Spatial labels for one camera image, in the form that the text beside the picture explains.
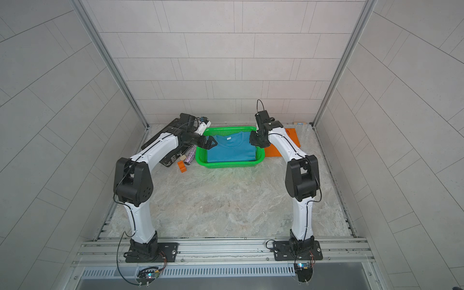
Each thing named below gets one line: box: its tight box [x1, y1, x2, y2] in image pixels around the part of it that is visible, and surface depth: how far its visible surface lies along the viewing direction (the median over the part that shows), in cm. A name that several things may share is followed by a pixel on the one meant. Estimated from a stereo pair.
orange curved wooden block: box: [177, 160, 187, 174], surface depth 98 cm
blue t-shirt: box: [206, 131, 257, 163], surface depth 101 cm
